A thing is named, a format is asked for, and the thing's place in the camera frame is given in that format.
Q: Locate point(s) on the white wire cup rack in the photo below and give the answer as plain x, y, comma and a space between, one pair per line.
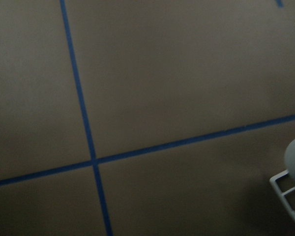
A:
282, 195

